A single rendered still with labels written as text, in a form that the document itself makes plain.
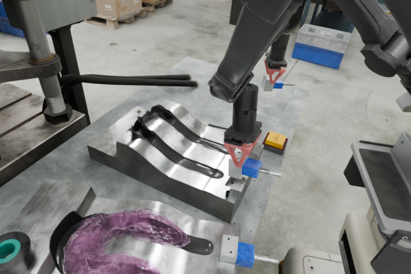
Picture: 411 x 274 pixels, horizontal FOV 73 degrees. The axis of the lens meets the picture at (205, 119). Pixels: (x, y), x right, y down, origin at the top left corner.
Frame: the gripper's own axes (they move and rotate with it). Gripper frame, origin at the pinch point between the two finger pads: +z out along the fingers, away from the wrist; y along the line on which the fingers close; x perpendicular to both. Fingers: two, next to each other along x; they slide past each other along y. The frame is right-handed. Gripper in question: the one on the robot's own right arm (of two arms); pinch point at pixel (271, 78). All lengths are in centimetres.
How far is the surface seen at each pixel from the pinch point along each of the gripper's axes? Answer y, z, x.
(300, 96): -11.5, 14.8, 20.3
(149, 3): -406, 81, -103
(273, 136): 23.0, 11.2, -1.8
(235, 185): 49, 9, -19
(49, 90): 13, 2, -83
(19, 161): 32, 19, -88
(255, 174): 53, -1, -16
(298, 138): -76, 95, 62
